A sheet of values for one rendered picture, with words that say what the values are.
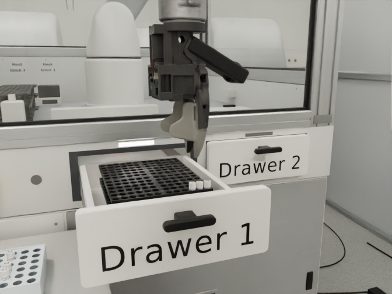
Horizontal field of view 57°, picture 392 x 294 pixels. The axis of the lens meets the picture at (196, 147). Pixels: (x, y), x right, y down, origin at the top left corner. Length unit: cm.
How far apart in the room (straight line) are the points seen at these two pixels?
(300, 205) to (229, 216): 54
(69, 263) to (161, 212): 27
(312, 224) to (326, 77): 42
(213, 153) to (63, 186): 35
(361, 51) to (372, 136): 58
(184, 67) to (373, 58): 218
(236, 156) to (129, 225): 45
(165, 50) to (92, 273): 34
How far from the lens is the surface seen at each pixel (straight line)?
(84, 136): 81
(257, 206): 57
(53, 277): 70
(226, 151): 88
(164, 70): 55
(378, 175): 264
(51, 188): 84
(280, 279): 115
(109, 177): 72
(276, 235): 107
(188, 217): 50
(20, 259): 71
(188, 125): 57
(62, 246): 79
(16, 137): 82
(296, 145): 98
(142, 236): 52
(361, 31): 277
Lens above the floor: 112
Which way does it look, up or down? 13 degrees down
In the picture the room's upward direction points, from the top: straight up
